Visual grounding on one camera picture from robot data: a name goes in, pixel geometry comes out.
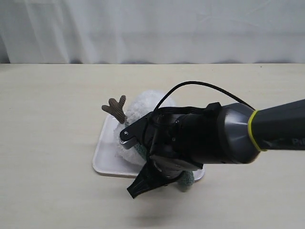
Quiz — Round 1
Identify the green fuzzy scarf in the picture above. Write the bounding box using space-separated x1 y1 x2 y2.
145 146 194 188

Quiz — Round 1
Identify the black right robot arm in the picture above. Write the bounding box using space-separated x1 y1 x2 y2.
119 100 305 198

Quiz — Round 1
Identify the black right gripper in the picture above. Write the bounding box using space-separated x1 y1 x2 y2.
127 107 226 198

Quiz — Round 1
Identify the white plush snowman toy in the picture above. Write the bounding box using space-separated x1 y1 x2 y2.
102 90 165 166

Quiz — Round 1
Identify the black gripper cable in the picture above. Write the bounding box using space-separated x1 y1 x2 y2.
140 81 255 158

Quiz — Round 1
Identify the white rectangular plastic tray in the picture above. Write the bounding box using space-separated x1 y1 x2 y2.
92 115 206 181

